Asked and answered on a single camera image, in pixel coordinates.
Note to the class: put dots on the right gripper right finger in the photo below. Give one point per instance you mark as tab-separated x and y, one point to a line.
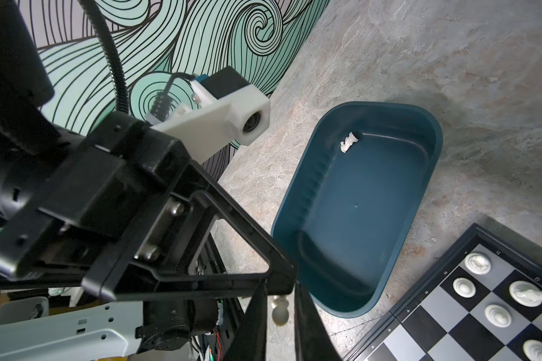
311	339

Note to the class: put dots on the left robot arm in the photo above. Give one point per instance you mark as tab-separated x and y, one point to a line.
24	85

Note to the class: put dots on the white pieces in bin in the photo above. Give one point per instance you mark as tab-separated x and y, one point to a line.
348	142

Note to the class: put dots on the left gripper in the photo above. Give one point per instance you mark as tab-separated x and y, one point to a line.
77	213

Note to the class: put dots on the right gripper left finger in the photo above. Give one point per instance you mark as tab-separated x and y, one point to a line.
249	342

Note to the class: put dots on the white chess piece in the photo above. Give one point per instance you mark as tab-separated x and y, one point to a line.
280	311

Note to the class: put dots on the black white chessboard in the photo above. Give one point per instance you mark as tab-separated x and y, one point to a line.
411	330

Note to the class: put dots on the teal plastic bin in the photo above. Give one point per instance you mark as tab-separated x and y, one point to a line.
345	216

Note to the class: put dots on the white chess pieces group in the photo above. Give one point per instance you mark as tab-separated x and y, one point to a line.
493	310

